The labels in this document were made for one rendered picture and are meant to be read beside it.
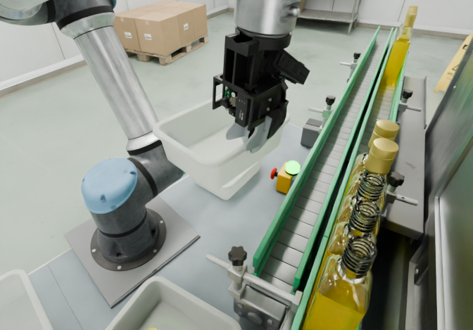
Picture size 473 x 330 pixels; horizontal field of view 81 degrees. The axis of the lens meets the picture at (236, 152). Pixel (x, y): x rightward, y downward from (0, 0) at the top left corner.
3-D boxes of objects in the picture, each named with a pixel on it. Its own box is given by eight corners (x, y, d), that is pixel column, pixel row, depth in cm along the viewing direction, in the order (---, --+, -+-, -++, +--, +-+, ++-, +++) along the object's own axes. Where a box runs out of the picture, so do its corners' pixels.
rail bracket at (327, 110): (325, 137, 91) (333, 100, 83) (303, 131, 94) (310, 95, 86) (328, 131, 94) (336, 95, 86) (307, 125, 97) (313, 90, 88)
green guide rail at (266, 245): (255, 283, 52) (257, 259, 47) (250, 280, 53) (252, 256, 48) (376, 39, 173) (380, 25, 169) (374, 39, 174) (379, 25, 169)
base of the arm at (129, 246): (89, 234, 74) (76, 211, 67) (141, 204, 82) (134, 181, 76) (115, 276, 66) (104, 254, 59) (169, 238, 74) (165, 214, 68)
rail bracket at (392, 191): (402, 233, 62) (428, 191, 54) (369, 221, 64) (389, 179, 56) (403, 220, 65) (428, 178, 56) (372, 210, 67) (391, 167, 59)
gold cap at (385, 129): (395, 149, 46) (405, 127, 43) (380, 155, 45) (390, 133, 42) (377, 138, 49) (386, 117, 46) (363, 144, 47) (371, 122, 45)
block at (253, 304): (276, 341, 51) (280, 325, 46) (231, 314, 54) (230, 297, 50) (284, 322, 53) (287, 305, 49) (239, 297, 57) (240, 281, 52)
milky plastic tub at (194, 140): (155, 163, 56) (146, 127, 51) (232, 121, 69) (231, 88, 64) (213, 209, 46) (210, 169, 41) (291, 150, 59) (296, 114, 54)
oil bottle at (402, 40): (393, 86, 121) (420, 15, 103) (380, 84, 123) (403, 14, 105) (395, 81, 124) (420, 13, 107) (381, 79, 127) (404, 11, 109)
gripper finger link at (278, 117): (251, 131, 46) (257, 83, 40) (257, 126, 47) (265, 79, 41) (274, 143, 44) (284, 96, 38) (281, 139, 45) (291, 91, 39)
